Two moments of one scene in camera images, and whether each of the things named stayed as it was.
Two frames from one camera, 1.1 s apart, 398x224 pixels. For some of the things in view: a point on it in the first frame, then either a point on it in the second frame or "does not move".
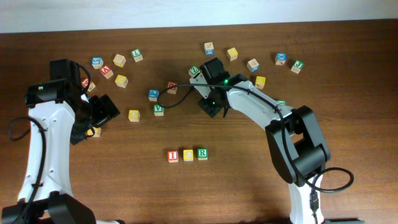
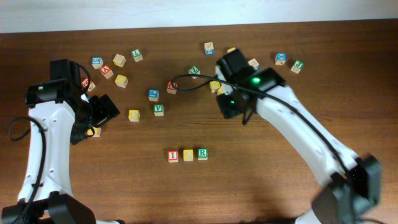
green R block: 203,154 does not move
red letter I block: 173,156 does not move
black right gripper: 210,109 to 226,111
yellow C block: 188,155 does not move
